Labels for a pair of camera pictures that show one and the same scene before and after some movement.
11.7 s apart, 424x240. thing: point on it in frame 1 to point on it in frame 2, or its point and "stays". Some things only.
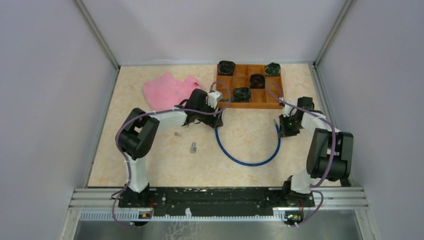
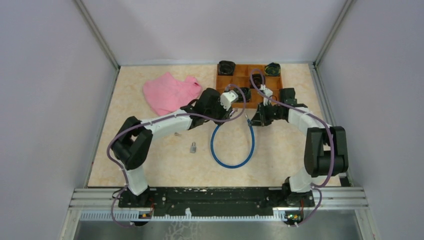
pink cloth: [164, 92] stays
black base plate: [203, 200] stays
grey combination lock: [193, 148] stays
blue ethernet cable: [224, 151] to [228, 167]
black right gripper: [284, 132] to [260, 118]
